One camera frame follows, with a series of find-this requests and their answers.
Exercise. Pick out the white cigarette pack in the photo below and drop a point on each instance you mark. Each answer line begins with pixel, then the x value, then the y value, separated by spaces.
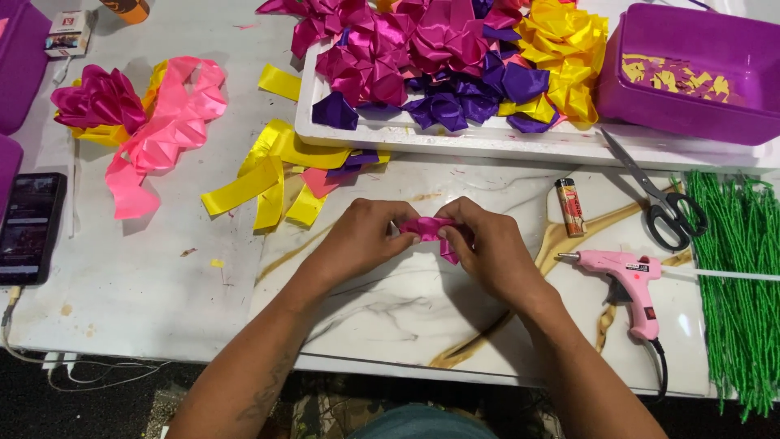
pixel 68 33

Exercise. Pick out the magenta ribbon piece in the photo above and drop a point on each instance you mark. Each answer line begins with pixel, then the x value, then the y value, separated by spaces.
pixel 426 227

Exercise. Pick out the white glue stick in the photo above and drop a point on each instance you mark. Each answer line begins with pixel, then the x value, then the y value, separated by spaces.
pixel 725 274

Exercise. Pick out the purple ribbon strip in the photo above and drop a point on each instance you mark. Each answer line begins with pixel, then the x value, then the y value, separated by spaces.
pixel 356 163

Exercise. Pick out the small purple plastic container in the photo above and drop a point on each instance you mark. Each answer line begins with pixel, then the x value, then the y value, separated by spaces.
pixel 7 171

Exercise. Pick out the magenta ribbon flower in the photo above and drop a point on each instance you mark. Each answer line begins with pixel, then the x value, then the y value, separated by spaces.
pixel 100 100

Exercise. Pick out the salmon pink ribbon piece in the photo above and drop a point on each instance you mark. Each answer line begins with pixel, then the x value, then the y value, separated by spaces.
pixel 317 181

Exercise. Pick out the white foam tray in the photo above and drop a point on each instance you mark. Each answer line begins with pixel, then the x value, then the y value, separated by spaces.
pixel 426 137

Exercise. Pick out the ribbon scraps in basin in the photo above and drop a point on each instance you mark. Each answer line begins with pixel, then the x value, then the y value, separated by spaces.
pixel 679 78

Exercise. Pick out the pink hot glue gun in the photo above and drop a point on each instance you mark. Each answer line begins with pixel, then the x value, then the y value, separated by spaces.
pixel 631 283

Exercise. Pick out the person's right hand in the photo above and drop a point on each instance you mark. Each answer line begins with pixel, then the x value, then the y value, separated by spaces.
pixel 493 253

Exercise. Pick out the thin white stick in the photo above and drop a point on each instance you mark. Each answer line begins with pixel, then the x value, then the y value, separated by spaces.
pixel 73 195

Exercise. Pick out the black smartphone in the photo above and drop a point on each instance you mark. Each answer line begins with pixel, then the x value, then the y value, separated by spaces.
pixel 29 228

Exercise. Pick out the single yellow ribbon strip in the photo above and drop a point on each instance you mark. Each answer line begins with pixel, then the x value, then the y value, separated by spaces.
pixel 279 82

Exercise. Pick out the orange cup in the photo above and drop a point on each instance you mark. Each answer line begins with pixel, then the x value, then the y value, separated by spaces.
pixel 128 9

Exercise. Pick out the person's left hand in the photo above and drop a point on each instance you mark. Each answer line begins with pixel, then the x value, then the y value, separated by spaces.
pixel 353 241

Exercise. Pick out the purple plastic basin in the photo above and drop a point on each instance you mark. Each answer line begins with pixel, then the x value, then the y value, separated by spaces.
pixel 688 36

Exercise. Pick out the bundle of green wrapped stems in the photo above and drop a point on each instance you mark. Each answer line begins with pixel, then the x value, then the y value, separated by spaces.
pixel 740 292

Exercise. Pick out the lighter with red label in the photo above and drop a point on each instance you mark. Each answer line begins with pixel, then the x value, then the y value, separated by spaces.
pixel 570 207

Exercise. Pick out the heap of folded ribbon petals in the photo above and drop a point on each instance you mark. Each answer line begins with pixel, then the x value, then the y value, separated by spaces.
pixel 451 61

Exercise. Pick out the person's clothing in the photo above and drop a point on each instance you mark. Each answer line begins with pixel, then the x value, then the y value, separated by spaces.
pixel 414 420

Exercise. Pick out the pile of yellow ribbon strips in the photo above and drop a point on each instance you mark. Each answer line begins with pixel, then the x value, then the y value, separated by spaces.
pixel 274 177

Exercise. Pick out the large purple plastic container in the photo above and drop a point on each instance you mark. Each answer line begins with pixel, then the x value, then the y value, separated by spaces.
pixel 18 67

